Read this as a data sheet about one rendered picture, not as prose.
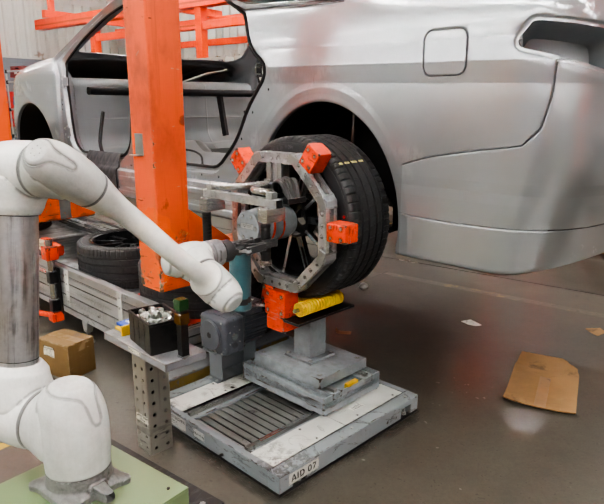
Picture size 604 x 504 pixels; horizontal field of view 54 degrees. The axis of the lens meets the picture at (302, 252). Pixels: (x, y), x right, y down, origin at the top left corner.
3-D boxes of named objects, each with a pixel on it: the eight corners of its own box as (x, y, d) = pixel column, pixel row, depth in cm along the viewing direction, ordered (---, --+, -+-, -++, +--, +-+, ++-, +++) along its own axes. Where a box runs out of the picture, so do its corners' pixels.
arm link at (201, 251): (193, 259, 196) (215, 282, 189) (151, 268, 185) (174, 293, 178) (200, 232, 190) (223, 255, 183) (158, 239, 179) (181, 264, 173)
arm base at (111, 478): (76, 525, 133) (74, 503, 131) (26, 488, 146) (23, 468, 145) (143, 486, 147) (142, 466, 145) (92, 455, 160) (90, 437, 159)
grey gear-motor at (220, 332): (292, 363, 288) (291, 294, 279) (223, 392, 259) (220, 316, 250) (266, 352, 300) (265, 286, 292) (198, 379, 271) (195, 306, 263)
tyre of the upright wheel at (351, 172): (258, 219, 289) (343, 317, 260) (220, 225, 272) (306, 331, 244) (314, 102, 251) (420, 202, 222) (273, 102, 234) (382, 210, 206)
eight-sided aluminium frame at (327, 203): (336, 299, 226) (338, 155, 213) (325, 303, 221) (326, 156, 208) (244, 272, 263) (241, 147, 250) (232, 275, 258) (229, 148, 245)
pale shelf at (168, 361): (206, 358, 212) (206, 350, 211) (166, 373, 200) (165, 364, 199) (142, 327, 241) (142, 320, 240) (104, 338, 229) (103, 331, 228)
